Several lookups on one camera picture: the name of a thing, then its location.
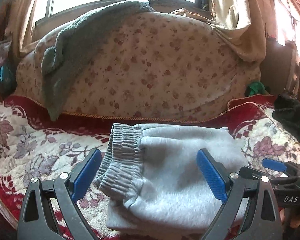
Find dark black-green garment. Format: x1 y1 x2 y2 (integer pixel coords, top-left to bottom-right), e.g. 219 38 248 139
272 94 300 143

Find floral quilt bundle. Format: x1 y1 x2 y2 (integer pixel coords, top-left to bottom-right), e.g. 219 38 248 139
15 12 260 120

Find green cloth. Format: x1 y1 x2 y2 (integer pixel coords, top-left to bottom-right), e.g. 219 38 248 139
244 81 269 97

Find teal plastic bag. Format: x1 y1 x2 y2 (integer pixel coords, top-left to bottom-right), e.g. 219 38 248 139
0 61 17 96

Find red floral fleece blanket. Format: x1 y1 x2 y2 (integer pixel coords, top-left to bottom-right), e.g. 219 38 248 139
0 95 300 228

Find grey sweatpants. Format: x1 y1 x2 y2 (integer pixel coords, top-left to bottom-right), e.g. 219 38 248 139
94 123 248 236

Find grey-green fleece garment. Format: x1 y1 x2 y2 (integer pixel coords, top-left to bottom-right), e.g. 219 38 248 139
41 0 153 121

